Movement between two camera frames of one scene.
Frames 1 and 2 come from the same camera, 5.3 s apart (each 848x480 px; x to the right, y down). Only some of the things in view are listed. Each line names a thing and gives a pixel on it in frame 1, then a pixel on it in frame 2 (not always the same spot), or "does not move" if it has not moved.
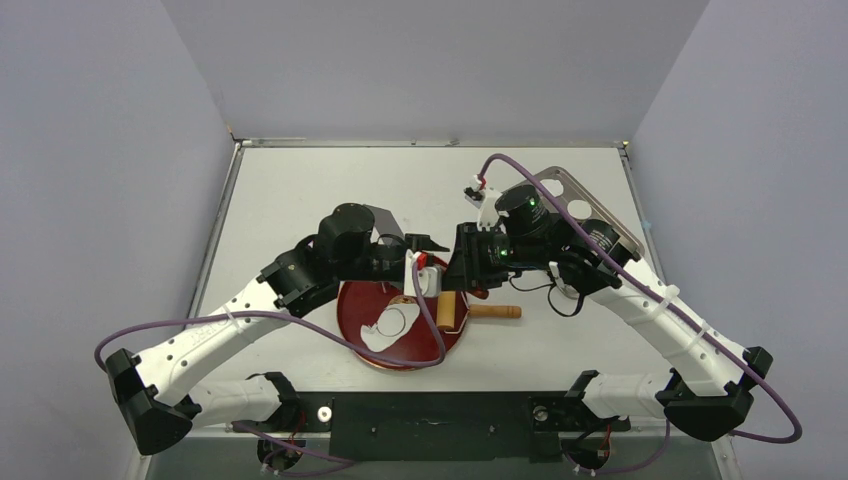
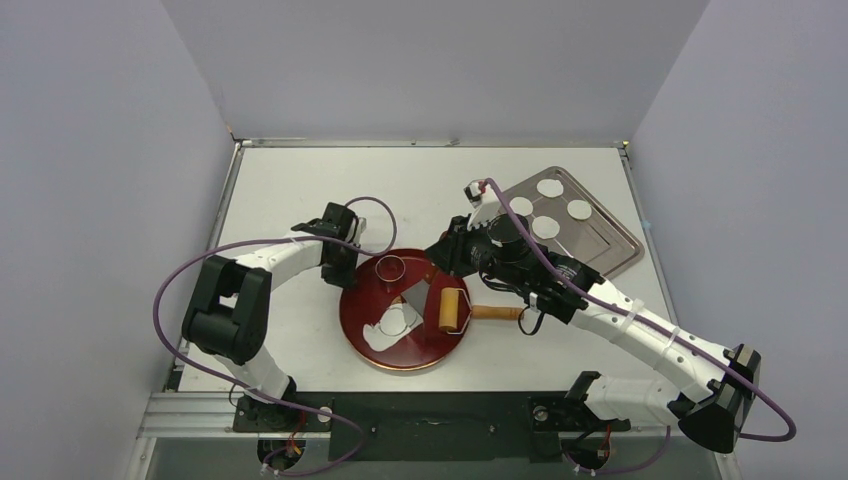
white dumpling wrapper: x=579 y=209 does not move
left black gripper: x=418 y=245 to x=346 y=279
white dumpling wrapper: x=554 y=187 does not move
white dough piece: x=394 y=322 does not move
